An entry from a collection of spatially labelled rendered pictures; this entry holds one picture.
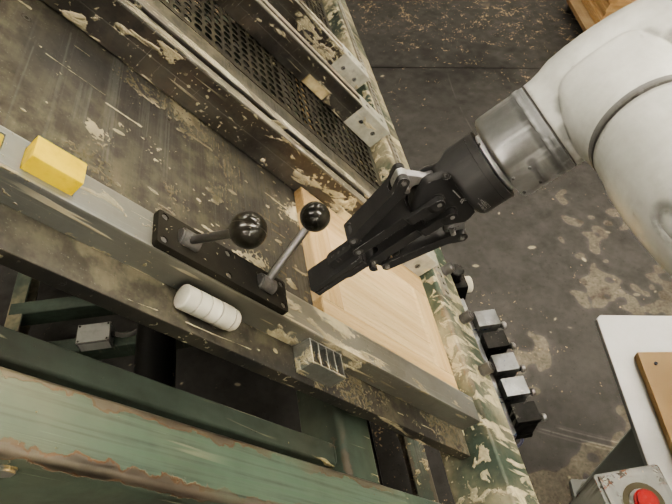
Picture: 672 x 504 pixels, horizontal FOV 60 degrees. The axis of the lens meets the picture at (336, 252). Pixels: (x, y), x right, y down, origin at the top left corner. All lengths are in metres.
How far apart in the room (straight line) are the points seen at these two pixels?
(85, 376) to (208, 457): 0.16
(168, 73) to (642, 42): 0.64
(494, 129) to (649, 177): 0.16
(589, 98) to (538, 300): 2.05
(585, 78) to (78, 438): 0.48
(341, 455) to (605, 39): 0.61
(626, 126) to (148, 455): 0.44
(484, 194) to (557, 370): 1.84
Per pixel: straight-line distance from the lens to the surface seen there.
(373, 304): 1.04
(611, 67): 0.53
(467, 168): 0.56
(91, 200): 0.62
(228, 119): 0.97
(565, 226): 2.88
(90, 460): 0.47
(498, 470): 1.11
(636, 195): 0.46
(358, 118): 1.61
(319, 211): 0.70
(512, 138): 0.55
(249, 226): 0.56
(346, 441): 0.87
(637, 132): 0.48
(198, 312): 0.66
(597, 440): 2.27
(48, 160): 0.59
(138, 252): 0.64
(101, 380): 0.64
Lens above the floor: 1.91
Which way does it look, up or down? 48 degrees down
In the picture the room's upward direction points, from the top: straight up
